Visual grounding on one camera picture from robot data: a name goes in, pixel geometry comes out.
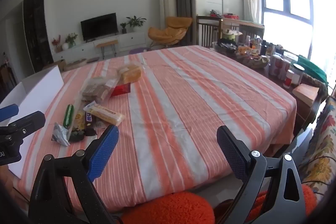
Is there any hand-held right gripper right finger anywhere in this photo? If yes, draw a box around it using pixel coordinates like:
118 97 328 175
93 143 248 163
216 125 306 224

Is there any covered standing air conditioner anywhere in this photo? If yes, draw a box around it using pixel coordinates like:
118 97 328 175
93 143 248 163
158 0 177 30

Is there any orange striped tablecloth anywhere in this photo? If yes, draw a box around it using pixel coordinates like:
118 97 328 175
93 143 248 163
8 45 298 212

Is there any vase with red flowers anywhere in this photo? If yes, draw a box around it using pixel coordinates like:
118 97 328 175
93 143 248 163
52 35 63 53

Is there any small wooden bench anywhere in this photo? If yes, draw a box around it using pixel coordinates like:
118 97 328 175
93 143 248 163
95 40 119 59

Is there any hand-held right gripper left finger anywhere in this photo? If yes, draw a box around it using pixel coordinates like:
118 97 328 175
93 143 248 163
28 124 120 224

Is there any brown cardboard box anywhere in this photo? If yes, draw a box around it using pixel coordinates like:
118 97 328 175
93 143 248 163
43 59 66 72

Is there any orange lounge chair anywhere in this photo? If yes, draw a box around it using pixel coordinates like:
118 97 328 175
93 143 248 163
147 17 193 48

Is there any large leafy potted plant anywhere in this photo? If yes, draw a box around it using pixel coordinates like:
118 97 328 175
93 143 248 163
126 16 147 32

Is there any tall black cabinet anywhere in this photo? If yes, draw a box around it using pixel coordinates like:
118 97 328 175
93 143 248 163
22 0 54 73

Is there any white vase with green leaves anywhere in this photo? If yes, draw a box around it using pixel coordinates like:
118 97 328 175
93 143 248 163
62 33 78 50

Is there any black cable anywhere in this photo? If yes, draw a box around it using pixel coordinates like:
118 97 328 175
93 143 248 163
302 153 336 188

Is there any clear jar with black lid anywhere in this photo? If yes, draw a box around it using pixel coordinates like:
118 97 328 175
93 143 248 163
290 63 305 86

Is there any dark chocolate bar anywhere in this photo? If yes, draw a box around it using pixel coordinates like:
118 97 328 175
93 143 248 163
84 110 97 135

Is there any red patterned box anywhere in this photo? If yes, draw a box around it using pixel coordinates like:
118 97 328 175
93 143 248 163
269 54 291 80

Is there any orange fluffy cloth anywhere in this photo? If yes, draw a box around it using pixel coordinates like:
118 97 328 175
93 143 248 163
121 183 317 224

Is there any yellow wafer packet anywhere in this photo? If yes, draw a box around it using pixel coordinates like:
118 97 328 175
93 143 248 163
83 101 126 126

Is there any yellow brown peanut bar packet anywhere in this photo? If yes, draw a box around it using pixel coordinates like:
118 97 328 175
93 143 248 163
69 101 88 142

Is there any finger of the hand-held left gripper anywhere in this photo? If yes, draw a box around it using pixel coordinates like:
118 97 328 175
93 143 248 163
0 111 46 142
0 104 19 122

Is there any green snack packet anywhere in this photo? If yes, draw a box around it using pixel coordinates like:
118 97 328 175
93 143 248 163
63 104 75 128

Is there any row of bottles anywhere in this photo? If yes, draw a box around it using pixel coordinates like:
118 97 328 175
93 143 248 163
245 35 276 56

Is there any white cardboard box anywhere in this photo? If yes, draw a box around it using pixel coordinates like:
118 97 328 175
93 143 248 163
0 65 64 178

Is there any yellow green pot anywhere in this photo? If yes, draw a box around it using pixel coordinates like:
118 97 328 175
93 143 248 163
220 28 243 42

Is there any black television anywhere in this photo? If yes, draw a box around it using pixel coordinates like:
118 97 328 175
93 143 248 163
80 13 118 42

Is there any clear bag of brown cakes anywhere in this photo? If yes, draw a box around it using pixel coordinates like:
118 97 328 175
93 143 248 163
77 76 118 106

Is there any reddish brown book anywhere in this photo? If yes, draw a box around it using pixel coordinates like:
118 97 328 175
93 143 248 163
292 84 320 107

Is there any green cloth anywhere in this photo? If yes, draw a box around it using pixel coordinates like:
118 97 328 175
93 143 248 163
298 55 328 85

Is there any dark tray of packets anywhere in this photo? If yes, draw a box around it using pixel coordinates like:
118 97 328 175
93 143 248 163
213 38 239 56

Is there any red snack packet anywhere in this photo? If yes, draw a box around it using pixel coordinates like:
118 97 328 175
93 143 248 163
110 83 132 98

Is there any white television cabinet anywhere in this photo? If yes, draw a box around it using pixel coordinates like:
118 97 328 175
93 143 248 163
52 31 146 62

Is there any floral sofa cover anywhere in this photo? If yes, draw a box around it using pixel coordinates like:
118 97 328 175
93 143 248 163
298 95 336 195

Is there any wicker basket of snacks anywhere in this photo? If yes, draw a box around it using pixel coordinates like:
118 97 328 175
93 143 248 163
235 46 271 69

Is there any silver snack packet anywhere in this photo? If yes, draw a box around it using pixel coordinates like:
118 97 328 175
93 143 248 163
51 122 71 147

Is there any slatted wooden chair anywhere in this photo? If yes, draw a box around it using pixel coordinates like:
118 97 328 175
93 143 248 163
196 16 223 48

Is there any bread loaf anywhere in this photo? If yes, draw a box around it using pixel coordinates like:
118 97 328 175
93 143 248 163
116 61 142 84

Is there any dark framed window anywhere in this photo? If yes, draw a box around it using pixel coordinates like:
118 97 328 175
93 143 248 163
259 0 336 83

